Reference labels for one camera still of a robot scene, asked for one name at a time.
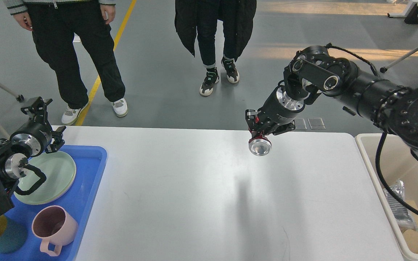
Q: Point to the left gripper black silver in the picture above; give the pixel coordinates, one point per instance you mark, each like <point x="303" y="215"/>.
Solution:
<point x="35" y="136"/>

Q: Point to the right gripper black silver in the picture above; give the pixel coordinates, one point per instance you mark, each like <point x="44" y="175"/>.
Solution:
<point x="280" y="110"/>

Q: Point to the crushed red can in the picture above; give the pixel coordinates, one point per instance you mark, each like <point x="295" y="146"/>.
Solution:
<point x="259" y="145"/>

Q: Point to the green plate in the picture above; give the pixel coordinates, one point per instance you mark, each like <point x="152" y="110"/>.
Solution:
<point x="60" y="171"/>

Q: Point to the pink mug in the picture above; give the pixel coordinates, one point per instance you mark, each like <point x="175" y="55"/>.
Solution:
<point x="55" y="227"/>

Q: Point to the aluminium foil tray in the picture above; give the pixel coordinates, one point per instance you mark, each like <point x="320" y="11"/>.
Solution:
<point x="404" y="219"/>

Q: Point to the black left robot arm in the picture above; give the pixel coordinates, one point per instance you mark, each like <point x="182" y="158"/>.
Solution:
<point x="16" y="175"/>

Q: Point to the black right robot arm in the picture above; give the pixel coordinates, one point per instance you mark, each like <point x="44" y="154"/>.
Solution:
<point x="392" y="108"/>

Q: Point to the clear floor plate left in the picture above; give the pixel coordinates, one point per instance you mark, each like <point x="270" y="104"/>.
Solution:
<point x="300" y="124"/>

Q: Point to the clear floor plate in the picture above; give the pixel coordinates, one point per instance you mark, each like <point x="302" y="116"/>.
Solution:
<point x="316" y="123"/>
<point x="300" y="124"/>

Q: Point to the clear floor plate right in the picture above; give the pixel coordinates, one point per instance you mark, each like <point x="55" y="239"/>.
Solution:
<point x="316" y="123"/>

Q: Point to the blue plastic tray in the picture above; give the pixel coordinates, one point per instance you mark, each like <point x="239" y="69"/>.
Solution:
<point x="77" y="201"/>

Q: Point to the person in grey sweater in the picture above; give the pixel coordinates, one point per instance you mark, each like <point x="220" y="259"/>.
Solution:
<point x="53" y="24"/>

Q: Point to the teal yellow cup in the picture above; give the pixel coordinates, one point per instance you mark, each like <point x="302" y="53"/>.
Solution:
<point x="12" y="235"/>

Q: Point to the white office chair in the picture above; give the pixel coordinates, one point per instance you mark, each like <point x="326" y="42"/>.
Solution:
<point x="384" y="69"/>

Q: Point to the beige plastic bin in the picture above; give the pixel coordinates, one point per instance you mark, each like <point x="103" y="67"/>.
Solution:
<point x="396" y="162"/>

